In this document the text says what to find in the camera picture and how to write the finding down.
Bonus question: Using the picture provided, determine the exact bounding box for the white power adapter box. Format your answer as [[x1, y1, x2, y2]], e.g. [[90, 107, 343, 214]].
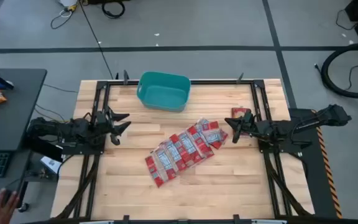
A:
[[40, 155, 63, 175]]

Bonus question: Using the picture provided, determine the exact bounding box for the thick black hose ring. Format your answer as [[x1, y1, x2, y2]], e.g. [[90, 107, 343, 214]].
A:
[[320, 41, 358, 100]]

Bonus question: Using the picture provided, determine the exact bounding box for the flat red yellow popcorn package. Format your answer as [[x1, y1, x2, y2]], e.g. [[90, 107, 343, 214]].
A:
[[231, 107, 252, 119]]

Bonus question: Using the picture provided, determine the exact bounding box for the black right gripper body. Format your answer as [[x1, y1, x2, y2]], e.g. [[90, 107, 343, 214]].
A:
[[241, 111, 262, 139]]

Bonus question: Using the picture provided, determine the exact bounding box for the black controller box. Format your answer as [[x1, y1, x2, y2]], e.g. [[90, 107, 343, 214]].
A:
[[23, 136, 64, 162]]

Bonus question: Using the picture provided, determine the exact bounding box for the teal plastic basket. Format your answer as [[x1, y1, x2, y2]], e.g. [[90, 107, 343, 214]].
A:
[[136, 71, 192, 113]]

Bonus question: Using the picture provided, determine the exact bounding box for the coiled black cable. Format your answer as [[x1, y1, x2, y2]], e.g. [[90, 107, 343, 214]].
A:
[[101, 0, 126, 19]]

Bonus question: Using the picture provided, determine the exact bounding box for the black platform with hazard stripe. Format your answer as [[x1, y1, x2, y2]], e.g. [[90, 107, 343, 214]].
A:
[[287, 107, 344, 219]]

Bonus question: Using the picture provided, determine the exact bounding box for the black desk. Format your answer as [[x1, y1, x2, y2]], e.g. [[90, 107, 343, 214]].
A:
[[0, 68, 48, 224]]

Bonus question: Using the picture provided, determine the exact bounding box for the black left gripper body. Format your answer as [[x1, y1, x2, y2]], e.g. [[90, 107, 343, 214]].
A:
[[96, 107, 116, 139]]

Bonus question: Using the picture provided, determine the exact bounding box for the white floor device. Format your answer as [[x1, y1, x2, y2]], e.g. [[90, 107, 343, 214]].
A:
[[57, 0, 79, 12]]

